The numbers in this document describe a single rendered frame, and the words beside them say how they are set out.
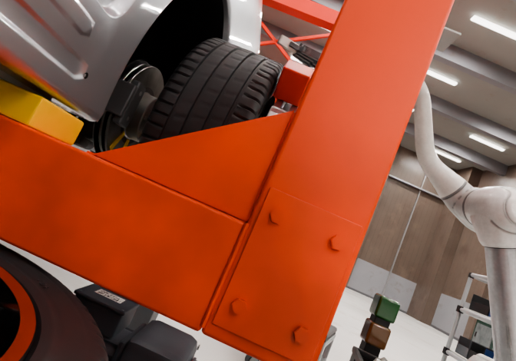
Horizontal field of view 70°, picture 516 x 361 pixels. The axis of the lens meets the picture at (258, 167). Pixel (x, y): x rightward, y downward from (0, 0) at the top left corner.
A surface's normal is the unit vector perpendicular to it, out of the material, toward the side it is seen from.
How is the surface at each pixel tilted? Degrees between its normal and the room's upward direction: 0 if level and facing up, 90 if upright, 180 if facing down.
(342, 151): 90
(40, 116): 90
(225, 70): 62
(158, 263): 90
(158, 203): 90
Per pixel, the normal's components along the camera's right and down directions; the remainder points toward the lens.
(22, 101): 0.00, -0.17
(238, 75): 0.19, -0.58
